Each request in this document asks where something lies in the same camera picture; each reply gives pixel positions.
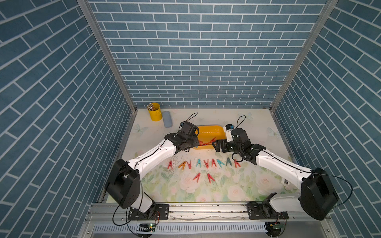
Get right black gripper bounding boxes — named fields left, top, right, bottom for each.
left=211, top=139, right=242, bottom=156

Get yellow plastic storage box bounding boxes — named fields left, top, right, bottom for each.
left=195, top=125, right=226, bottom=150

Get pink-red clothespin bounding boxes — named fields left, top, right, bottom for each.
left=211, top=159, right=217, bottom=168

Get grey-green clothespin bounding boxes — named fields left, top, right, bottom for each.
left=226, top=157, right=232, bottom=167

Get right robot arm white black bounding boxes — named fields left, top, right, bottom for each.
left=212, top=128, right=339, bottom=221

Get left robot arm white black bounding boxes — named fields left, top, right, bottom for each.
left=105, top=121, right=199, bottom=213

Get blue-grey fabric case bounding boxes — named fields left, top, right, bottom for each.
left=162, top=111, right=173, bottom=128

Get yellow pen cup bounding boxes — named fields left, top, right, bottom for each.
left=148, top=103, right=162, bottom=122

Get pens in cup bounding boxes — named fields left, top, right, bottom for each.
left=147, top=103, right=156, bottom=112

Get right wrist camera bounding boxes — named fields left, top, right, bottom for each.
left=224, top=124, right=234, bottom=142

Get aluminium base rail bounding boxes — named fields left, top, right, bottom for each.
left=83, top=201, right=331, bottom=224

